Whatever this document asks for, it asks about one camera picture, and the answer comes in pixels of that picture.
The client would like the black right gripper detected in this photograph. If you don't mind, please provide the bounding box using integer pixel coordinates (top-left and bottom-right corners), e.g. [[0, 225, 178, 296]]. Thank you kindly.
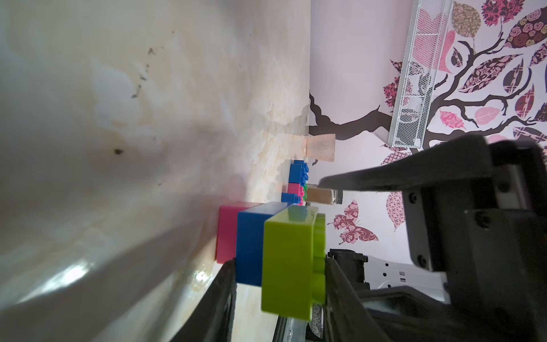
[[318, 135, 546, 341]]

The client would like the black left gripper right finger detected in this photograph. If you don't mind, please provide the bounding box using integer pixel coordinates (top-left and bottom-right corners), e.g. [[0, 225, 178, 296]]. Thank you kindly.
[[323, 258, 390, 341]]

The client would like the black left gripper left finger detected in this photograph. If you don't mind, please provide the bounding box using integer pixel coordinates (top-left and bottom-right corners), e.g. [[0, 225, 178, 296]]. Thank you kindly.
[[172, 259, 237, 342]]

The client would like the lime lego brick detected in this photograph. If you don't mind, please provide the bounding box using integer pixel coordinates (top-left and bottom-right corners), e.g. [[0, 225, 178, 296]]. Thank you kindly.
[[262, 205, 326, 321]]

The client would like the pink small lego brick top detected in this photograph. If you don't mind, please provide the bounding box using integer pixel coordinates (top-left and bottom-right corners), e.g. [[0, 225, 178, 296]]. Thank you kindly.
[[216, 202, 259, 264]]

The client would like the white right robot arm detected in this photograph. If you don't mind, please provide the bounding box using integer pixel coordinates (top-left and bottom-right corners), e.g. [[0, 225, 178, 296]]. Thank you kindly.
[[319, 135, 546, 341]]

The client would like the green lego brick right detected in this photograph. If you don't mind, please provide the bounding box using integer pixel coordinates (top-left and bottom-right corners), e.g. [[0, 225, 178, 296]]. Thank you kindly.
[[302, 184, 308, 202]]

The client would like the pink lego brick lower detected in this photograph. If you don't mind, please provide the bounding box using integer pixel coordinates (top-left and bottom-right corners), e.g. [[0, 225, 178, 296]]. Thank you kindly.
[[286, 183, 305, 198]]

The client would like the blue long lego brick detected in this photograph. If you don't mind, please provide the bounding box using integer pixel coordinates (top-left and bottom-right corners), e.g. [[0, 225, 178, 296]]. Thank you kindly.
[[289, 160, 309, 187]]

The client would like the white wire shelf basket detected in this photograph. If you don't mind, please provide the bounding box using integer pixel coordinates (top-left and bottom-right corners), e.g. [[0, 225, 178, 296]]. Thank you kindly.
[[387, 0, 453, 149]]

